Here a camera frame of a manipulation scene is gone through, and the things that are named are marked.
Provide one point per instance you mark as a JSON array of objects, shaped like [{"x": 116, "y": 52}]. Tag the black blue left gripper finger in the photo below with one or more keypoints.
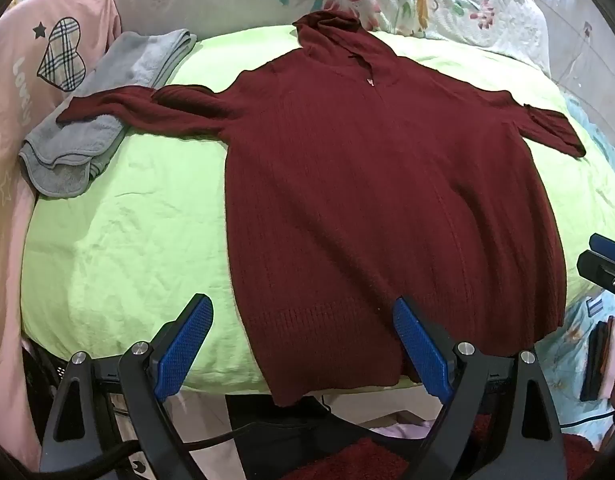
[{"x": 602, "y": 245}]

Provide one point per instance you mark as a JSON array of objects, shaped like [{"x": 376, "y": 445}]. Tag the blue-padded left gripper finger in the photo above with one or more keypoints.
[
  {"x": 457, "y": 377},
  {"x": 150, "y": 372}
]

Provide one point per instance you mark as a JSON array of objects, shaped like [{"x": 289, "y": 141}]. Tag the dark red knit hoodie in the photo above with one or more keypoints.
[{"x": 354, "y": 177}]

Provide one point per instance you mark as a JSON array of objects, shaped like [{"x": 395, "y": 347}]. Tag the stack of dark folded items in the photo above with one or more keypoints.
[{"x": 599, "y": 377}]

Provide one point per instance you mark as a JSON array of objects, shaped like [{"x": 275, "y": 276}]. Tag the light green bed sheet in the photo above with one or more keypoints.
[{"x": 105, "y": 269}]

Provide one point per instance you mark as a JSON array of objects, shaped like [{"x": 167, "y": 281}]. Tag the grey folded towel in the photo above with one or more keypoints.
[{"x": 61, "y": 160}]

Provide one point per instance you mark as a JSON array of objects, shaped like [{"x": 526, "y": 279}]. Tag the pink blanket with plaid heart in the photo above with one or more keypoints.
[{"x": 27, "y": 33}]

